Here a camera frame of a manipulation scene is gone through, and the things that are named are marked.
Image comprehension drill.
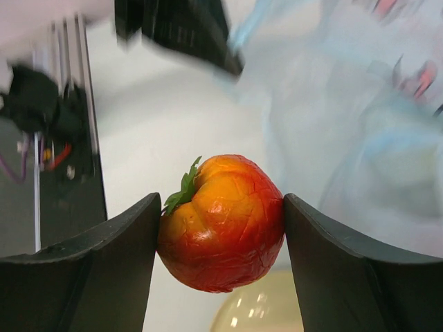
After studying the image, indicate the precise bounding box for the light blue printed plastic bag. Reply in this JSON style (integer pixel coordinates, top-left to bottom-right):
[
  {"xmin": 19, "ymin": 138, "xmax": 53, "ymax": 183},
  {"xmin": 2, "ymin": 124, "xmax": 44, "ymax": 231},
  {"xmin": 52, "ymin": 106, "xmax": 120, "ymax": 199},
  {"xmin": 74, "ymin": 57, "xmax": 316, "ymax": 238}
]
[{"xmin": 227, "ymin": 1, "xmax": 442, "ymax": 257}]

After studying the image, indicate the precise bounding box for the cream ceramic plate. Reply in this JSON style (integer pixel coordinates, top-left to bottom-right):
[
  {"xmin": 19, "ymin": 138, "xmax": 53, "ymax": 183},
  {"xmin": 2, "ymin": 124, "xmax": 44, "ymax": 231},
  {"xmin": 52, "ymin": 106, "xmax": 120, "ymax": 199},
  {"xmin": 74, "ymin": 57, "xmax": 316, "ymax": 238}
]
[{"xmin": 210, "ymin": 270, "xmax": 304, "ymax": 332}]

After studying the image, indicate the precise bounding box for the aluminium frame rail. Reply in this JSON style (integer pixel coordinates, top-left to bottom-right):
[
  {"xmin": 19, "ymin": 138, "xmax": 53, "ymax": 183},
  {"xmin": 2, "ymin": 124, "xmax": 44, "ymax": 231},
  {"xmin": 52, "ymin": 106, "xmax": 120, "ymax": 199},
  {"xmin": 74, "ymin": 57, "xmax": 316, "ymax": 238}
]
[{"xmin": 32, "ymin": 14, "xmax": 99, "ymax": 153}]

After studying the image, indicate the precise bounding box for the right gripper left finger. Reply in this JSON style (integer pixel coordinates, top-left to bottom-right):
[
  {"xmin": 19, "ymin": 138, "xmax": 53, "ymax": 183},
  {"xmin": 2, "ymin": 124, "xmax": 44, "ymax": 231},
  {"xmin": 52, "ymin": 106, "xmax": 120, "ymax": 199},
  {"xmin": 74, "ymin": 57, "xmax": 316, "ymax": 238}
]
[{"xmin": 1, "ymin": 193, "xmax": 161, "ymax": 331}]

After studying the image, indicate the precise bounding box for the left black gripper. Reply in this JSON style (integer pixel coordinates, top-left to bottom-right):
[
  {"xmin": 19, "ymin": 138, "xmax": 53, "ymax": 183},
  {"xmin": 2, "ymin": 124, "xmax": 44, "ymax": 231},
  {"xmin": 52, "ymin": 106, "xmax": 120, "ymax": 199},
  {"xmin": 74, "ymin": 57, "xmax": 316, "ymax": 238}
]
[{"xmin": 114, "ymin": 0, "xmax": 244, "ymax": 76}]

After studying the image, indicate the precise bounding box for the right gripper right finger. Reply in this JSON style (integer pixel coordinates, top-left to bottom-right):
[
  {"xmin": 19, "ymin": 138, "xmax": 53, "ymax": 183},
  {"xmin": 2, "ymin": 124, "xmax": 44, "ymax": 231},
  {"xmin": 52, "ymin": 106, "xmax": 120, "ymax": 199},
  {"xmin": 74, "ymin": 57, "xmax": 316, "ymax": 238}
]
[{"xmin": 284, "ymin": 194, "xmax": 442, "ymax": 332}]

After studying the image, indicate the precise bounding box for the orange red fake tomato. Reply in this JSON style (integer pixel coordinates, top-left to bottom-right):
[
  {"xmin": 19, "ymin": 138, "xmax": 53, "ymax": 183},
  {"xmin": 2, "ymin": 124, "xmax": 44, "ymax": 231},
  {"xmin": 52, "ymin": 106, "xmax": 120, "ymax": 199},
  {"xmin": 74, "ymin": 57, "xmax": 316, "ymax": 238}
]
[{"xmin": 157, "ymin": 154, "xmax": 284, "ymax": 293}]

